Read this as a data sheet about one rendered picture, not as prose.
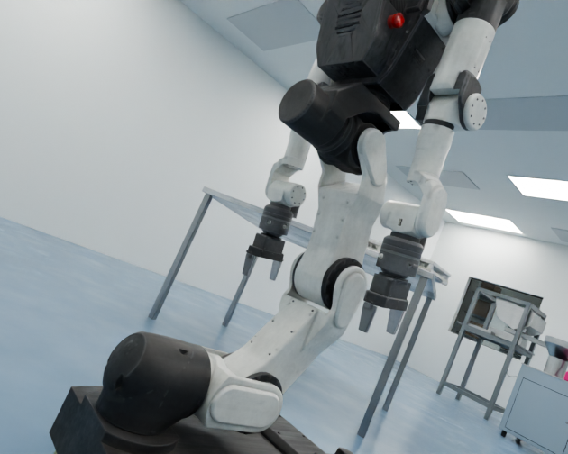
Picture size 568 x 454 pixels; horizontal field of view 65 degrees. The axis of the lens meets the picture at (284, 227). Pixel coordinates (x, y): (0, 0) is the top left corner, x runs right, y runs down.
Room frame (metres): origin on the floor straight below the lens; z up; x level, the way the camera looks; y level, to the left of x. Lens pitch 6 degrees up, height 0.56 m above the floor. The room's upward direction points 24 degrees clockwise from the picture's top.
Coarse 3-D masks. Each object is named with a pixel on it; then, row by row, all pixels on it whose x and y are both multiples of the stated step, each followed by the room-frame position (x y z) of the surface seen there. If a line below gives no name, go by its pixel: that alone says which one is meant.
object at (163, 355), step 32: (128, 352) 0.89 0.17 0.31; (160, 352) 0.89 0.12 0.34; (192, 352) 0.95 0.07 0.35; (128, 384) 0.86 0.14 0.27; (160, 384) 0.88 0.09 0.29; (192, 384) 0.92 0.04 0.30; (64, 416) 0.98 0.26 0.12; (96, 416) 0.88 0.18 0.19; (128, 416) 0.87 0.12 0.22; (160, 416) 0.89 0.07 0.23; (192, 416) 1.13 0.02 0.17; (64, 448) 0.93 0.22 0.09; (96, 448) 0.84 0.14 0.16; (128, 448) 0.84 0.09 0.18; (160, 448) 0.88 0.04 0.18; (192, 448) 0.97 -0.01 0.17; (224, 448) 1.04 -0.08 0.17; (256, 448) 1.11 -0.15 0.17; (288, 448) 1.15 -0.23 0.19
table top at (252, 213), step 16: (208, 192) 2.84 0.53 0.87; (240, 208) 2.88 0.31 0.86; (256, 208) 2.70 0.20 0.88; (256, 224) 3.52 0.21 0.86; (304, 224) 2.57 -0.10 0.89; (288, 240) 3.64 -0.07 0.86; (304, 240) 3.08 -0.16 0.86; (368, 256) 2.44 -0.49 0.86; (368, 272) 3.37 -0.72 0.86; (432, 288) 2.62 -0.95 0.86
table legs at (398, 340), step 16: (192, 224) 2.87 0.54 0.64; (192, 240) 2.89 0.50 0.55; (176, 256) 2.87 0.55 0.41; (256, 256) 3.79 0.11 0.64; (176, 272) 2.87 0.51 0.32; (240, 288) 3.80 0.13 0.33; (416, 288) 2.31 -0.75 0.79; (160, 304) 2.87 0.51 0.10; (416, 304) 2.29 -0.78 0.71; (224, 320) 3.80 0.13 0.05; (400, 336) 2.30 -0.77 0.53; (416, 336) 3.23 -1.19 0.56; (384, 368) 2.30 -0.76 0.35; (400, 368) 3.24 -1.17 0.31; (384, 384) 2.29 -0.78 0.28; (368, 416) 2.30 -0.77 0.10
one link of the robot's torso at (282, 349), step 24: (336, 288) 1.07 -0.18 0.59; (360, 288) 1.11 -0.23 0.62; (288, 312) 1.15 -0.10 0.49; (312, 312) 1.11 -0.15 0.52; (336, 312) 1.09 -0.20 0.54; (264, 336) 1.12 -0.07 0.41; (288, 336) 1.09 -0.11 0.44; (312, 336) 1.10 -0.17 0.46; (336, 336) 1.13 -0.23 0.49; (240, 360) 1.08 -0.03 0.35; (264, 360) 1.06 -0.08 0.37; (288, 360) 1.09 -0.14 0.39; (312, 360) 1.14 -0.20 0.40; (288, 384) 1.11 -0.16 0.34; (240, 432) 1.04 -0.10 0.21
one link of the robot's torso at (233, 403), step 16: (208, 352) 1.04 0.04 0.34; (224, 352) 1.14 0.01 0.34; (224, 368) 0.99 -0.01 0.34; (224, 384) 0.95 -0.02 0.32; (240, 384) 0.97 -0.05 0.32; (256, 384) 1.00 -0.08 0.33; (208, 400) 0.94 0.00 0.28; (224, 400) 0.95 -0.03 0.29; (240, 400) 0.97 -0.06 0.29; (256, 400) 1.00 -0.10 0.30; (272, 400) 1.03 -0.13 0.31; (208, 416) 0.94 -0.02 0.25; (224, 416) 0.96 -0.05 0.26; (240, 416) 0.98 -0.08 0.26; (256, 416) 1.01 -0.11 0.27; (272, 416) 1.04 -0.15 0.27
